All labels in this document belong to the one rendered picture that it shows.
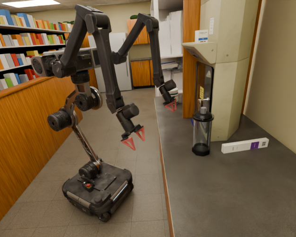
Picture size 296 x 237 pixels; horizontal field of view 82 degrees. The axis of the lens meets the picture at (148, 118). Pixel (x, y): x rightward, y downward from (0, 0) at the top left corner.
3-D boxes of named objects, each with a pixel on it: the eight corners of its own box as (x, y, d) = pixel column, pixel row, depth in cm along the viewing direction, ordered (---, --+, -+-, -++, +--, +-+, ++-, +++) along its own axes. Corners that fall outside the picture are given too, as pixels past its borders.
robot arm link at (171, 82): (158, 78, 132) (153, 81, 125) (170, 71, 125) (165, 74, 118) (166, 92, 133) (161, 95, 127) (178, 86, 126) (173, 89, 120)
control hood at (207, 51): (198, 57, 117) (198, 41, 113) (215, 63, 87) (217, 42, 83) (181, 59, 117) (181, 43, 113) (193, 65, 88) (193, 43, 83)
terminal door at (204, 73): (195, 114, 133) (198, 60, 117) (208, 134, 106) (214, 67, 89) (194, 114, 133) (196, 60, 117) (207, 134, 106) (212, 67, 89)
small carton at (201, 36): (203, 42, 93) (204, 29, 90) (207, 42, 88) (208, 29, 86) (194, 43, 93) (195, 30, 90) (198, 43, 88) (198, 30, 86)
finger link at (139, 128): (150, 137, 96) (142, 122, 95) (144, 144, 90) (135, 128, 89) (142, 140, 100) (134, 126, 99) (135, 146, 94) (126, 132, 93)
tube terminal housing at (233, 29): (227, 117, 136) (241, 2, 104) (249, 138, 106) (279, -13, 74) (195, 120, 136) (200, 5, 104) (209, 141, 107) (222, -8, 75)
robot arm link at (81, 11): (93, -3, 77) (74, -7, 69) (112, 19, 76) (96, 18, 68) (66, 67, 105) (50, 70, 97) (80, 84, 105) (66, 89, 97)
